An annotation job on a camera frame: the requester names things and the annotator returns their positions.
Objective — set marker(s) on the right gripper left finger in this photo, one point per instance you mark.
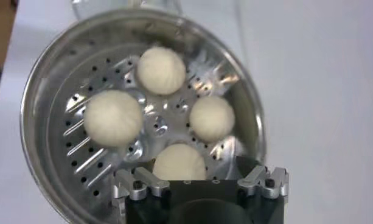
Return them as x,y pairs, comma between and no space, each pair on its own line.
151,181

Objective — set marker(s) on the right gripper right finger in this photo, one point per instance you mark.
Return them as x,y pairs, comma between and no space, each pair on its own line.
253,179

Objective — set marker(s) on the white steamed baozi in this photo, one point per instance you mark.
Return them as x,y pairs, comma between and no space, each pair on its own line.
161,70
113,118
212,119
179,162

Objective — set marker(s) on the stainless steel steamer basket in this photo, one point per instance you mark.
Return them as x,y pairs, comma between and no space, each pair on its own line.
52,91

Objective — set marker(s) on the steel steamer pot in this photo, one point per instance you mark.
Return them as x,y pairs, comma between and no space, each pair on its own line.
113,4

